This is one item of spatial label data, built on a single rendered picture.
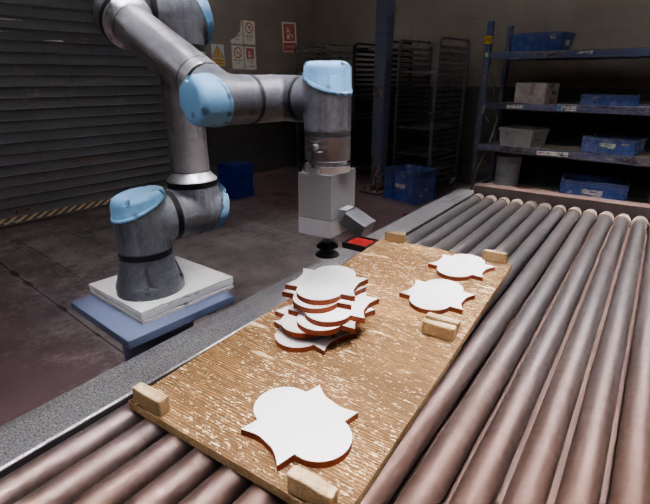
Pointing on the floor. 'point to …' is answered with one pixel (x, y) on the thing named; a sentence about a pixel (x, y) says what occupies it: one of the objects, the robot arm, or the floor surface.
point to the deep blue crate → (410, 183)
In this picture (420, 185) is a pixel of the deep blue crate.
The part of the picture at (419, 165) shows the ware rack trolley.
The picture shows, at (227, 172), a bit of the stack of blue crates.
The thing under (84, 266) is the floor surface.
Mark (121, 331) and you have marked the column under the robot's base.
